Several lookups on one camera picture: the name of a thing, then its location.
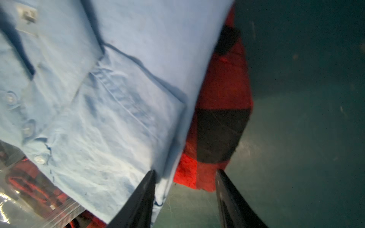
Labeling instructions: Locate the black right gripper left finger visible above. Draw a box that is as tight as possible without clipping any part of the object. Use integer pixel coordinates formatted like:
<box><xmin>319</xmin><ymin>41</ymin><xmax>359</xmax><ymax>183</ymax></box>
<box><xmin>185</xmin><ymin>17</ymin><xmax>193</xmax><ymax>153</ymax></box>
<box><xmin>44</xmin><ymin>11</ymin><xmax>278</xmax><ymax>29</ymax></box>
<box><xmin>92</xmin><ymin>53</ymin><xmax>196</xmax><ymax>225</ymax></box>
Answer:
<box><xmin>107</xmin><ymin>170</ymin><xmax>156</xmax><ymax>228</ymax></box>

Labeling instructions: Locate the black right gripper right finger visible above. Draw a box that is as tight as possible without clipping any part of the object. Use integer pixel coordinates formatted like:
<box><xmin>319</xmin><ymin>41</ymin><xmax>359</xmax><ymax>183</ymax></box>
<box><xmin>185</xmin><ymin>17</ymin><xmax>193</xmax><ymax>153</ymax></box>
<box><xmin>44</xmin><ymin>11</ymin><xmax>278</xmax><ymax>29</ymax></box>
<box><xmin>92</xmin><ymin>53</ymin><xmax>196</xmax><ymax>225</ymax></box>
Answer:
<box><xmin>215</xmin><ymin>170</ymin><xmax>268</xmax><ymax>228</ymax></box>

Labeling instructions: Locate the red black plaid shirt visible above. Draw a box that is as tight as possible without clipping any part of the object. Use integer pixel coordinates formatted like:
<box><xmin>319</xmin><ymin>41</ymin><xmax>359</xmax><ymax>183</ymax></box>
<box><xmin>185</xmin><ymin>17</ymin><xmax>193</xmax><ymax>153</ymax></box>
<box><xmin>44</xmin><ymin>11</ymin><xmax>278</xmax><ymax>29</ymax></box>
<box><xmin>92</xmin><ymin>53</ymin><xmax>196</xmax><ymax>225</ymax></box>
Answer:
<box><xmin>174</xmin><ymin>9</ymin><xmax>253</xmax><ymax>192</ymax></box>

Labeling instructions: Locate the clear plastic vacuum bag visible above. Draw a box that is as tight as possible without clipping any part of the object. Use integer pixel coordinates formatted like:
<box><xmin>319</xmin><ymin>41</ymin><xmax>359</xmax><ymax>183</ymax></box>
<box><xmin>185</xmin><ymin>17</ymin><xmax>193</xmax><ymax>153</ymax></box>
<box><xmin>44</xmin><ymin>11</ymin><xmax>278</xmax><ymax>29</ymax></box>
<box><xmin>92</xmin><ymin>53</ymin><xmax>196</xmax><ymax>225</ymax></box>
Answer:
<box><xmin>0</xmin><ymin>150</ymin><xmax>86</xmax><ymax>228</ymax></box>

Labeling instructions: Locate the light blue shirt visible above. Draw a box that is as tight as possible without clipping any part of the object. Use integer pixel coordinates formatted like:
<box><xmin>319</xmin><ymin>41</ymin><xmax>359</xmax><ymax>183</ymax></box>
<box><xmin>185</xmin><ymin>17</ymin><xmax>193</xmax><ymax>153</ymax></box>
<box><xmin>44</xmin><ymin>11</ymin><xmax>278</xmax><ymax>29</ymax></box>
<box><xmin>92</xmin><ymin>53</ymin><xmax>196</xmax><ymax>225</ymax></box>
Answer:
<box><xmin>1</xmin><ymin>1</ymin><xmax>233</xmax><ymax>223</ymax></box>

